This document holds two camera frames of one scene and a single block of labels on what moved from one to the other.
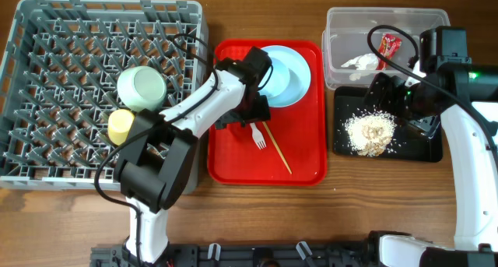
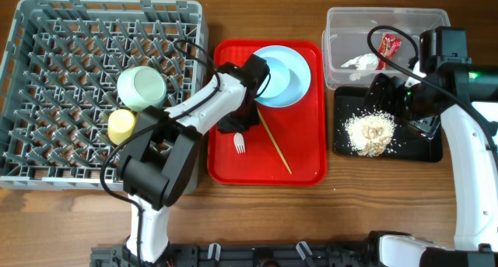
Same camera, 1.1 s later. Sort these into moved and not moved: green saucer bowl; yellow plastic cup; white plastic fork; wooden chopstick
Moved: white plastic fork
Not moved: wooden chopstick; green saucer bowl; yellow plastic cup
